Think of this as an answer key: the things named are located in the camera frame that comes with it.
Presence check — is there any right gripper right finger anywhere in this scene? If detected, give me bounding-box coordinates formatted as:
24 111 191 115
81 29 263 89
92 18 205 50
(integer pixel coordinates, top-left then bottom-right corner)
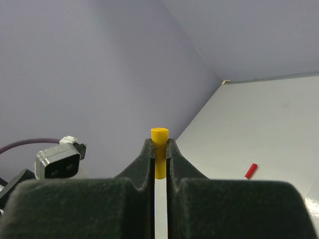
166 139 317 239

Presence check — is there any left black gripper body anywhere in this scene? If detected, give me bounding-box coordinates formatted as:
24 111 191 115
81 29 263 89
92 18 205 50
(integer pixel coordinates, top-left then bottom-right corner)
0 169 35 207

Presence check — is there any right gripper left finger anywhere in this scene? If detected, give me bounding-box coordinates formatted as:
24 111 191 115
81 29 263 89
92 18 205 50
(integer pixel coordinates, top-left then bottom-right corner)
0 139 155 239

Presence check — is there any yellow-end white pen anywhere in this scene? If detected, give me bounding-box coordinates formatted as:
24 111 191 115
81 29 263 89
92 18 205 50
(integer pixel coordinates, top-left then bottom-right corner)
155 179 168 239

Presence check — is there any red pen cap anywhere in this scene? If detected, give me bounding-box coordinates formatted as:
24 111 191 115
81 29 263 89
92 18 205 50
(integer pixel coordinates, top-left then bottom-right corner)
244 163 258 180

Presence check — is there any yellow pen cap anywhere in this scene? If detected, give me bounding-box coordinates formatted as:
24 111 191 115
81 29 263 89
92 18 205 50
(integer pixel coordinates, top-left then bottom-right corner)
151 127 169 180

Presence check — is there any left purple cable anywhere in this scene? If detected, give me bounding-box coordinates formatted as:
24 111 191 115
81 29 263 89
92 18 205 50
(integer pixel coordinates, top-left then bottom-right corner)
0 137 62 155

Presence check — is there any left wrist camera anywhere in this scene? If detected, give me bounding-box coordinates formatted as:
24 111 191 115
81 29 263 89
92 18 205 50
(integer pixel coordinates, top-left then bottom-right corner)
34 143 87 179

